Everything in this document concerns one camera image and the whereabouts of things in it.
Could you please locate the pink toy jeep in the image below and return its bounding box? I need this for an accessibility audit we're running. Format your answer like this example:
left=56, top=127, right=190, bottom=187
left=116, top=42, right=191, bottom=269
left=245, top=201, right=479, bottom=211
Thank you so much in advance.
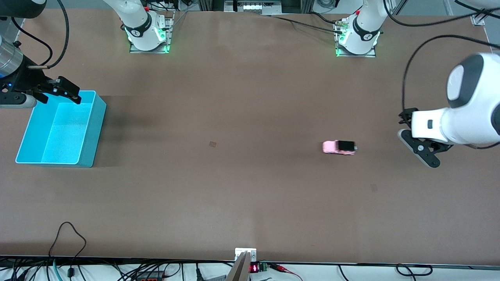
left=322, top=140, right=358, bottom=156

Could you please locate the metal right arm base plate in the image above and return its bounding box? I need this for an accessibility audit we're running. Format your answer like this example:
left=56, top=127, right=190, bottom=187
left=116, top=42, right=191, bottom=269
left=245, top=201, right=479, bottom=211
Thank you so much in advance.
left=129, top=11, right=175, bottom=54

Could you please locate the aluminium frame with lights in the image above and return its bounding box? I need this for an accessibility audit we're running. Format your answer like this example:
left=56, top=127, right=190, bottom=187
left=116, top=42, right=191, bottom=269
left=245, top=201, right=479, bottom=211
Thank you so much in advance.
left=223, top=0, right=282, bottom=16

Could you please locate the black coiled cable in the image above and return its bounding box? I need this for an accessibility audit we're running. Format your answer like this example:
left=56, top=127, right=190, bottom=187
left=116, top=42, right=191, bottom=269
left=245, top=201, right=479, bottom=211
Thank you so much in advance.
left=396, top=264, right=434, bottom=277

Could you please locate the black table cable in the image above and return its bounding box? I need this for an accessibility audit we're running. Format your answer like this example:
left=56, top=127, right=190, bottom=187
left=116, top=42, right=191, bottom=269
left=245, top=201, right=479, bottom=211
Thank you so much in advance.
left=261, top=11, right=346, bottom=35

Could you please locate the aluminium bar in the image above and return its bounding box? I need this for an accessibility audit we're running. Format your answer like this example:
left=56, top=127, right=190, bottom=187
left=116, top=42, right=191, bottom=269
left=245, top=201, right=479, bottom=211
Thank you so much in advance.
left=225, top=251, right=251, bottom=281

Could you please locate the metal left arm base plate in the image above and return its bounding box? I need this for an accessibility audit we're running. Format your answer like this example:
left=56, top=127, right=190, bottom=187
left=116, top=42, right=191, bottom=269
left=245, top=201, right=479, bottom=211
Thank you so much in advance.
left=334, top=18, right=378, bottom=58

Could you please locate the small metal mounting bracket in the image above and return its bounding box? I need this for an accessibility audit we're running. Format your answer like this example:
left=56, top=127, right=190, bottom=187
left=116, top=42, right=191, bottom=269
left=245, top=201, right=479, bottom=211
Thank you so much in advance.
left=234, top=247, right=257, bottom=262

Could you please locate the teal plastic bin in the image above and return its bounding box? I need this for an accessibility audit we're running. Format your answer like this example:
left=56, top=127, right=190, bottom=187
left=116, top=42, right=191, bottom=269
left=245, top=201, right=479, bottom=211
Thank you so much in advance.
left=15, top=90, right=107, bottom=168

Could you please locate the red clip lead wire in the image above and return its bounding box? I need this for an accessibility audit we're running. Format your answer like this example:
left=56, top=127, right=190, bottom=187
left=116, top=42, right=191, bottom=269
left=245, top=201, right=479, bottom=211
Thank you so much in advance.
left=269, top=263, right=304, bottom=281

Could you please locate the thin black looped cable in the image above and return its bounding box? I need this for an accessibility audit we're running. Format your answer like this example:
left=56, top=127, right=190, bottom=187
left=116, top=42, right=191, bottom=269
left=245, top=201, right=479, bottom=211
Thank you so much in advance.
left=49, top=221, right=88, bottom=278

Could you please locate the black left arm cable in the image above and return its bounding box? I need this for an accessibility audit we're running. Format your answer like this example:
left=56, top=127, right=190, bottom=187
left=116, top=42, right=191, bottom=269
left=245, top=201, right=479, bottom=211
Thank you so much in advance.
left=383, top=0, right=500, bottom=149

